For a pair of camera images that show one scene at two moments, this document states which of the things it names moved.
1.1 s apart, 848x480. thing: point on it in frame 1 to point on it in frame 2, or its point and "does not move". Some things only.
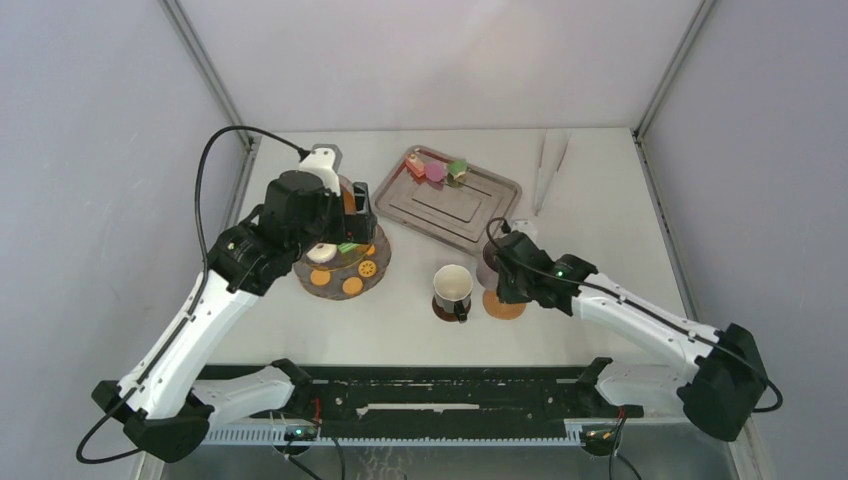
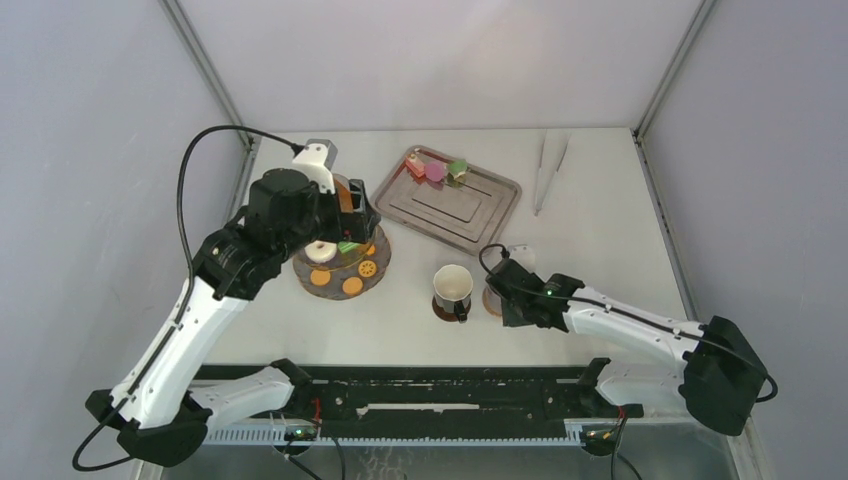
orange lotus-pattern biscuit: [367, 268] does not move
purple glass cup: [487, 271] to [494, 300]
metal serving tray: [466, 214] does not move
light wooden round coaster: [499, 310] does not move
